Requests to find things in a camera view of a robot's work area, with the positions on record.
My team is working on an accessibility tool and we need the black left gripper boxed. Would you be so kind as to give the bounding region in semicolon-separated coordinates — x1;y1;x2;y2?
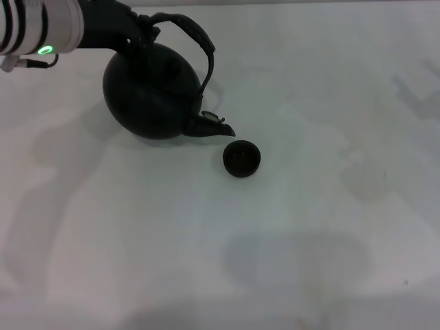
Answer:
76;0;162;63

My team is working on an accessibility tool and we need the black round teapot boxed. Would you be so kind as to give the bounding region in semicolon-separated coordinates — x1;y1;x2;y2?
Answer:
102;12;237;140

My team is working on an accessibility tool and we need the small dark brown teacup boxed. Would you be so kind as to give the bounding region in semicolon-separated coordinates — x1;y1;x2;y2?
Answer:
222;139;262;179

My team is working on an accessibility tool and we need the dark left wrist cable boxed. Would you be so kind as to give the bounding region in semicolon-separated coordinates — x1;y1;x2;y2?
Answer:
0;54;60;74

